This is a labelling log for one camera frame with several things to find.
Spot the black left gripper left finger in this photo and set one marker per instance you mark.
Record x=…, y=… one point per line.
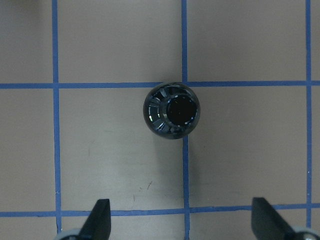
x=98, y=224

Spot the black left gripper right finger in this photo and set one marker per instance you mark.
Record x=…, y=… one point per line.
x=267, y=223

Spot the dark glass wine bottle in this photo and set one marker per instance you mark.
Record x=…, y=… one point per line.
x=171, y=110

